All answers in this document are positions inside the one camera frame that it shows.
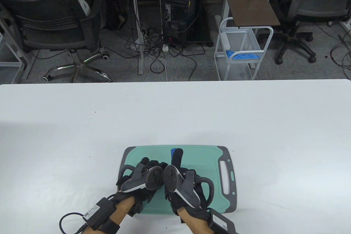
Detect blue cloth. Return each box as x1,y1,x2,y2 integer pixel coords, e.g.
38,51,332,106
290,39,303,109
225,50,260,60

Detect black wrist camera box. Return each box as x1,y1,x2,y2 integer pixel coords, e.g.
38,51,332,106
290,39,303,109
208,209,237,234
83,198,116,231

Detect loose black floor cables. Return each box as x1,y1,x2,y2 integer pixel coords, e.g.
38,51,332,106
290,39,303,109
329,34,351,81

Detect person's right forearm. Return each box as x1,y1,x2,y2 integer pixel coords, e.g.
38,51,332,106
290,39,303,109
180,208,217,234

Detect green cutting board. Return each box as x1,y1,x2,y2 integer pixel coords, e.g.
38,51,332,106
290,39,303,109
117,146,237,214

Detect white metal desk frame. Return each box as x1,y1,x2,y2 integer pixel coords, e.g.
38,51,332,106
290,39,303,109
0,16,36,81

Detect black wrist box cable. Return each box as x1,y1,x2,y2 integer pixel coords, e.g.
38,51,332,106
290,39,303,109
59,212,91,234

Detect black mesh chair chrome base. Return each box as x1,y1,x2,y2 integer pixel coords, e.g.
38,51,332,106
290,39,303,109
0,0,113,83

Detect tangle of black cables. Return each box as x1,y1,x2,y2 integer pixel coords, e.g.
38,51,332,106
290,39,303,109
125,24,206,81

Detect person's left forearm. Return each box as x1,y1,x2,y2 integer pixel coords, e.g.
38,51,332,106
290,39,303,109
90,197,137,234

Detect dark grey hand controller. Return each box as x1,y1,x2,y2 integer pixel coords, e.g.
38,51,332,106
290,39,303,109
118,163,168,193
163,164,214,209

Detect white wire mesh cart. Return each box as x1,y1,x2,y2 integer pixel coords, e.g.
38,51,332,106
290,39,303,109
214,17,274,81

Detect person's left hand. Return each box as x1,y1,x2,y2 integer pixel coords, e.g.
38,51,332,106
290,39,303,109
112,157,168,217

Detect black computer tower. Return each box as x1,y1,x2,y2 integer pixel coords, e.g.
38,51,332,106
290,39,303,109
162,0,214,48

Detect person's right hand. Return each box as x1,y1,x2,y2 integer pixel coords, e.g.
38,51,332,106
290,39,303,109
164,148,213,216

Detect dark brown wooden board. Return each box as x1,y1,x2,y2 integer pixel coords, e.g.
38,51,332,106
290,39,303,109
225,0,281,28

